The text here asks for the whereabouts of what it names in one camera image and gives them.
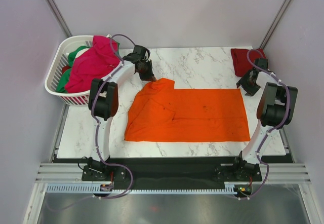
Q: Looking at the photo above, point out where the orange t-shirt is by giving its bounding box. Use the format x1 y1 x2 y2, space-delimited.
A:
125 78 250 142

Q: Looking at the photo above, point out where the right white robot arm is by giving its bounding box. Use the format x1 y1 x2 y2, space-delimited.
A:
231 58 298 180

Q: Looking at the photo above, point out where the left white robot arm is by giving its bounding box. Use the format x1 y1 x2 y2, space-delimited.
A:
88 45 156 162

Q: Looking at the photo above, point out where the folded dark red t-shirt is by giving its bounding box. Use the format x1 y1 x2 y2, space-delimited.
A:
230 48 266 77

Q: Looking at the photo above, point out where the magenta t-shirt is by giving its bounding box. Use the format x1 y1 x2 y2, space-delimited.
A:
64 35 120 94

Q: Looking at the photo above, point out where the red garment in basket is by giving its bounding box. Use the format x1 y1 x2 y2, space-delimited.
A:
62 65 71 75

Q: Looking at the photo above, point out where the white plastic laundry basket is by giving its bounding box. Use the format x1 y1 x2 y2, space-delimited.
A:
44 33 119 106

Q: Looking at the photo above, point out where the green t-shirt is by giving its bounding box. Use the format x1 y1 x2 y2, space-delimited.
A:
56 36 119 94

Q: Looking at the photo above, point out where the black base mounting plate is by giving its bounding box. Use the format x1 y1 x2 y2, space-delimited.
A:
82 157 262 189

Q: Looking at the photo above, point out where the white slotted cable duct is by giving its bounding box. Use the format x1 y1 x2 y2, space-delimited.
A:
46 183 237 195

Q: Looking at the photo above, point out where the aluminium frame rail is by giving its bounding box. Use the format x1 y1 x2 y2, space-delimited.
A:
34 162 87 183

